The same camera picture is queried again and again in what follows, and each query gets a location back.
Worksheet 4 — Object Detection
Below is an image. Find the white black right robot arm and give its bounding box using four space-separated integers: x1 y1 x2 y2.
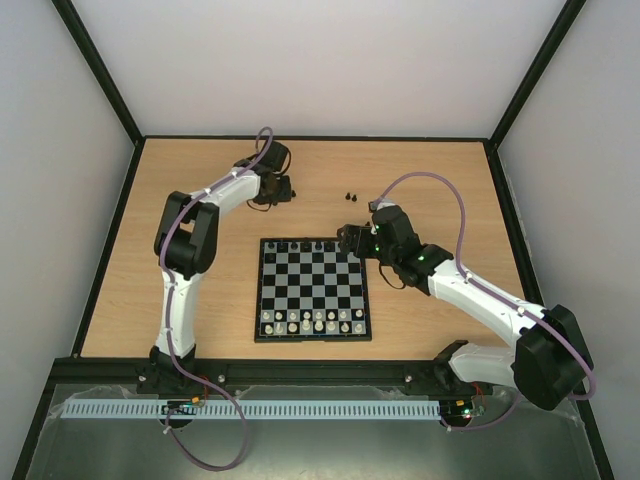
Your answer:
337 203 594 411

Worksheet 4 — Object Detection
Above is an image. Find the white cable duct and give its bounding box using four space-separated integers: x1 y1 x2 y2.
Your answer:
61 399 441 421

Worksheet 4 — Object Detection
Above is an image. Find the black enclosure frame post left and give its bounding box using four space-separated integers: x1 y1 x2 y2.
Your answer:
49 0 144 146

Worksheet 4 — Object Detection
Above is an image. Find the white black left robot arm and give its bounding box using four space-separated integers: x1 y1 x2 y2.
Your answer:
149 140 294 388

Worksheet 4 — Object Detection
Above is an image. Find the black aluminium rail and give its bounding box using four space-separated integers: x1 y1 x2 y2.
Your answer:
46 358 491 399

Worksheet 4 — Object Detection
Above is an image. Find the black and white chessboard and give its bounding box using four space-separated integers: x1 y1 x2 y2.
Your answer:
254 238 372 343

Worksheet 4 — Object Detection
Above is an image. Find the black enclosure frame post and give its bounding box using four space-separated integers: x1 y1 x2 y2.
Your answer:
49 0 144 146
489 0 587 146

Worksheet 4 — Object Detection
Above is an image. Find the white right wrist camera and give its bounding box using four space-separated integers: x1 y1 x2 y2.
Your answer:
368 198 395 213

